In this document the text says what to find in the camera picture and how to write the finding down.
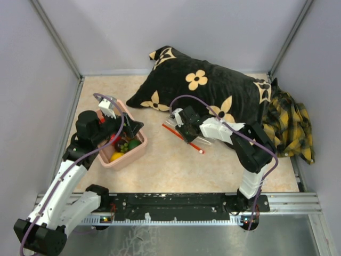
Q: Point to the aluminium frame rail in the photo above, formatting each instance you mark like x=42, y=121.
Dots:
x=267, y=204

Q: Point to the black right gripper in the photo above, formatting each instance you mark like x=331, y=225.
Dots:
x=180, y=130

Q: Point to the pink plastic basket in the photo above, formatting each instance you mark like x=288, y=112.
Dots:
x=127, y=158

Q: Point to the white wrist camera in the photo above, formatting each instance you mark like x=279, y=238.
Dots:
x=176, y=118
x=106, y=107

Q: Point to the green toy lime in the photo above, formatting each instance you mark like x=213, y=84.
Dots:
x=133, y=144

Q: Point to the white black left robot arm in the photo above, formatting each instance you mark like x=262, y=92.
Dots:
x=48, y=226

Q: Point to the yellow plaid shirt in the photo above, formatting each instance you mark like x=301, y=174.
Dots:
x=288, y=125

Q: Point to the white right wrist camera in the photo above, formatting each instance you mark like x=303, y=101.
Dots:
x=176, y=118

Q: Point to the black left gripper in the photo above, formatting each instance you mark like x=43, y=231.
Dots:
x=132, y=127

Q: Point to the green toy grapes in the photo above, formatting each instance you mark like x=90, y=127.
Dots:
x=123, y=148

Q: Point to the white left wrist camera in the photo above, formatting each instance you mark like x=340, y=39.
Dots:
x=106, y=107

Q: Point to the dark purple toy fruit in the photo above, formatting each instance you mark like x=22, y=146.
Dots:
x=118, y=143

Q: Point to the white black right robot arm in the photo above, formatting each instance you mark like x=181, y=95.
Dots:
x=253, y=147

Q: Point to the clear zip bag red zipper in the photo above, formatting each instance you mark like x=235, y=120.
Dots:
x=200, y=144

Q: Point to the black floral pillow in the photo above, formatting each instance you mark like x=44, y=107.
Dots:
x=178, y=80

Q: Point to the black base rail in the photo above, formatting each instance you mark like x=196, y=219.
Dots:
x=180, y=207

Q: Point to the yellow toy lemon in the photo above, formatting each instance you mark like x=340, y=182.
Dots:
x=115, y=156

